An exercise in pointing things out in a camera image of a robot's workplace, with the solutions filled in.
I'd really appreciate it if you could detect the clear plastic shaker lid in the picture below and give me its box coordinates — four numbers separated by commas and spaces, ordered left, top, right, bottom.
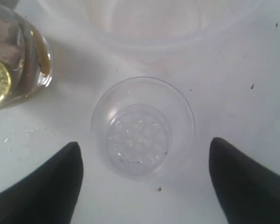
91, 77, 195, 180

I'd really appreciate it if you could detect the clear plastic shaker body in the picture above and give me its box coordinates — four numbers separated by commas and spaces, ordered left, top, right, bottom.
0, 4, 53, 109

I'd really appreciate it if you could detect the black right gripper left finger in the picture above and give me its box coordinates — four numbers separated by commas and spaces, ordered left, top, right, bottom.
0, 142, 83, 224

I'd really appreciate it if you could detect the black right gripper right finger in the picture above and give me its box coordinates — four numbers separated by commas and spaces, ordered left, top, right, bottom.
209, 137, 280, 224

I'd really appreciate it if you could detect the translucent white plastic cup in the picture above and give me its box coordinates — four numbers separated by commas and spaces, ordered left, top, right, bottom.
39, 0, 263, 62

